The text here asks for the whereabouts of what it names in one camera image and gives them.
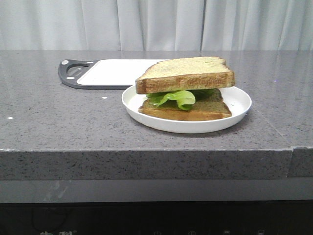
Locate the green lettuce leaf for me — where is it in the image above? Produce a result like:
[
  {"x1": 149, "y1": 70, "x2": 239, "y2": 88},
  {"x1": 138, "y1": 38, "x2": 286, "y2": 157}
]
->
[{"x1": 146, "y1": 89, "x2": 217, "y2": 111}]

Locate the bread slice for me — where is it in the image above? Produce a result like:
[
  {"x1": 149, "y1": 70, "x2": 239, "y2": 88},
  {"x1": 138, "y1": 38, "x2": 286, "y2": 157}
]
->
[
  {"x1": 135, "y1": 56, "x2": 235, "y2": 94},
  {"x1": 138, "y1": 89, "x2": 232, "y2": 121}
]

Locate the white cutting board black rim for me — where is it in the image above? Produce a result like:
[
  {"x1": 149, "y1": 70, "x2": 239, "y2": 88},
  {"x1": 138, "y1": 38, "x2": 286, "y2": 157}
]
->
[{"x1": 58, "y1": 59, "x2": 163, "y2": 90}]

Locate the white round plate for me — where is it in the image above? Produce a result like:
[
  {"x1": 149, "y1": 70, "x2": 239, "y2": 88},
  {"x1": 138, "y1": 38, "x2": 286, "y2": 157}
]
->
[{"x1": 121, "y1": 85, "x2": 252, "y2": 134}]

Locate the grey white curtain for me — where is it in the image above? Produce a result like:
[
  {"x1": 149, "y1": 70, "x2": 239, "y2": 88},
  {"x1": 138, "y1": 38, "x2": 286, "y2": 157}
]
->
[{"x1": 0, "y1": 0, "x2": 313, "y2": 51}]

